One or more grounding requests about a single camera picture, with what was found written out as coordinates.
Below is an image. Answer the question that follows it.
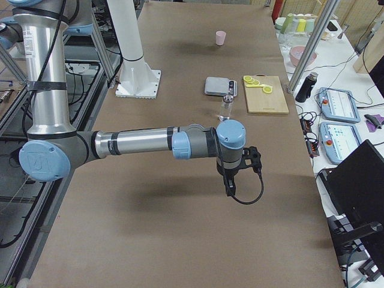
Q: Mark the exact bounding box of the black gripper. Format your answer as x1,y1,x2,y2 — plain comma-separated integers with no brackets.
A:
217,146,262,197

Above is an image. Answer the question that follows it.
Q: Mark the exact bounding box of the clear glass sauce bottle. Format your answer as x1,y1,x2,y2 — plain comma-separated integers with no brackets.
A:
218,95,233,121

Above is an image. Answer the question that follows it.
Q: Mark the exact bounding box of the pink plastic cup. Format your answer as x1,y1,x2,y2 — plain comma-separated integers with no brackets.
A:
215,31,227,46

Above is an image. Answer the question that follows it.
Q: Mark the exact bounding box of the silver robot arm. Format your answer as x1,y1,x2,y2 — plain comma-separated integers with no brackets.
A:
1,1,262,197

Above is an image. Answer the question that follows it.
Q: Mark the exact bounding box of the grey kitchen scale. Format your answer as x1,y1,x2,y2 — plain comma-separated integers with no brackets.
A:
205,77,238,97

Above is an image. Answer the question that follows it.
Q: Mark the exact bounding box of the green plastic cup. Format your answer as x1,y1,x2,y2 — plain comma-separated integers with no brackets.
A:
280,13,294,34

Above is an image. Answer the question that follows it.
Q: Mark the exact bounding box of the yellow plastic cup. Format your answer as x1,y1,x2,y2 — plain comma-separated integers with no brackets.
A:
296,19,306,33

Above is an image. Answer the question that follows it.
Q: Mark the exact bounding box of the bamboo cutting board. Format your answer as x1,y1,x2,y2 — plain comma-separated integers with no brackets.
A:
243,75,289,115

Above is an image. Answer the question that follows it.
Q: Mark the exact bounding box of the black usb hub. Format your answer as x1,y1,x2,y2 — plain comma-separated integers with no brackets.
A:
300,118,320,158

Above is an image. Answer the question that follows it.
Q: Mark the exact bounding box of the yellow plastic knife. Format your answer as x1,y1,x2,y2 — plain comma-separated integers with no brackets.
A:
245,84,272,89

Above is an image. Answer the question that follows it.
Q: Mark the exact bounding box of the lemon slice far end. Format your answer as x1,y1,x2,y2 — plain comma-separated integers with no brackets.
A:
243,76,254,83

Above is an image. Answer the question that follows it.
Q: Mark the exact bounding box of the black water bottle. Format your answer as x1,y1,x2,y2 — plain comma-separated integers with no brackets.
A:
295,71,318,103

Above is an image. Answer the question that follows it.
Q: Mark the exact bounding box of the teach pendant near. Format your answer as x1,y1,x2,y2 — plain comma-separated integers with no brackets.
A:
319,121,362,165

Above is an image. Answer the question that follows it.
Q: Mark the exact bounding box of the teach pendant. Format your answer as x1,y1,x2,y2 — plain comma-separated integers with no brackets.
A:
314,87,361,124
319,121,362,165

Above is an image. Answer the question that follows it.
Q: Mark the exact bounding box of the teach pendant far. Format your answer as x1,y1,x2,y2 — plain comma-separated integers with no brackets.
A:
314,87,361,124

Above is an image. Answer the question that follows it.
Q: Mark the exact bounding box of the black laptop monitor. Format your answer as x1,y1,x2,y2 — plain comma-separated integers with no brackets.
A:
325,140,383,272

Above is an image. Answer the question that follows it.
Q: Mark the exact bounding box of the pink bowl with ice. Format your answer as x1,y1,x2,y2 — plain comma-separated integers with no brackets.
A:
289,46,317,67

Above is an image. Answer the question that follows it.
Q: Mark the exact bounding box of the purple cloth with tool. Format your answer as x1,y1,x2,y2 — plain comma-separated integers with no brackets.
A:
364,114,383,133

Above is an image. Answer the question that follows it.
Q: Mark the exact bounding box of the lemon slice near handle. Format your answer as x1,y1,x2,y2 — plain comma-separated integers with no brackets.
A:
262,86,273,94

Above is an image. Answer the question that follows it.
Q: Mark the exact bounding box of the white camera mast base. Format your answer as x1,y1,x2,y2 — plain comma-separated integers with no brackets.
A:
107,0,161,99

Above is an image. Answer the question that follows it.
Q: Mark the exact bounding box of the aluminium frame post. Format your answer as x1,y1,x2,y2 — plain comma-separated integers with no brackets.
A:
287,0,340,94

